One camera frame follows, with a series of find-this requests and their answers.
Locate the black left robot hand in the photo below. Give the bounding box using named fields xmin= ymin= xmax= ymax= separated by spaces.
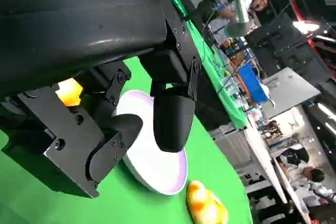
xmin=0 ymin=0 xmax=202 ymax=199

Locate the green cloth on background table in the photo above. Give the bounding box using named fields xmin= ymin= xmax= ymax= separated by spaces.
xmin=154 ymin=0 xmax=249 ymax=132

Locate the lilac plate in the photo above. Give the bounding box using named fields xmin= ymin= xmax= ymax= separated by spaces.
xmin=112 ymin=89 xmax=188 ymax=196

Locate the orange toy bread roll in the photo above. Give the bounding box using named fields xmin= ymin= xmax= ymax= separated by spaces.
xmin=185 ymin=180 xmax=229 ymax=224
xmin=54 ymin=77 xmax=83 ymax=107

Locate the black monitor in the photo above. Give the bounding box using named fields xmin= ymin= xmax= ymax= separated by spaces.
xmin=272 ymin=42 xmax=332 ymax=83
xmin=246 ymin=13 xmax=299 ymax=49

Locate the white panel board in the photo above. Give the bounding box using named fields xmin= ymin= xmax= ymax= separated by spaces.
xmin=259 ymin=67 xmax=321 ymax=120

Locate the white desk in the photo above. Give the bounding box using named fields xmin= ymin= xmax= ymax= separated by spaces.
xmin=244 ymin=113 xmax=289 ymax=204

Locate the person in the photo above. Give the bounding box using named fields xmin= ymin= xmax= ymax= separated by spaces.
xmin=301 ymin=167 xmax=336 ymax=205
xmin=209 ymin=0 xmax=271 ymax=41

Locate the blue box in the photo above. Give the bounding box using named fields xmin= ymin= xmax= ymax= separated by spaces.
xmin=237 ymin=66 xmax=270 ymax=103

